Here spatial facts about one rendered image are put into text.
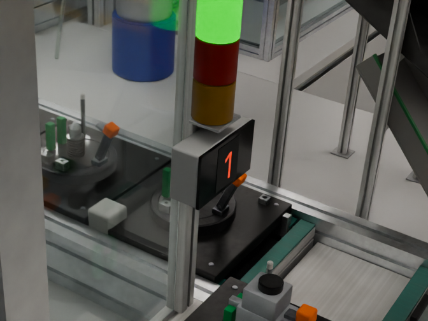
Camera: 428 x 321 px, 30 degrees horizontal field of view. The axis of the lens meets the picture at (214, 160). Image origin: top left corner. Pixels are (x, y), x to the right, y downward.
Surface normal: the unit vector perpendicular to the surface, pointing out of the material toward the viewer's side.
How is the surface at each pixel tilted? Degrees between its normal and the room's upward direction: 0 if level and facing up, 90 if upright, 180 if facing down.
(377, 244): 90
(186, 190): 90
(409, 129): 90
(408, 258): 90
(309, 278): 0
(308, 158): 0
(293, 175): 0
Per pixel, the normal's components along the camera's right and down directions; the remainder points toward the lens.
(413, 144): -0.67, 0.33
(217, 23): -0.07, 0.50
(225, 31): 0.32, 0.49
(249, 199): 0.06, -0.87
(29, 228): 0.84, 0.31
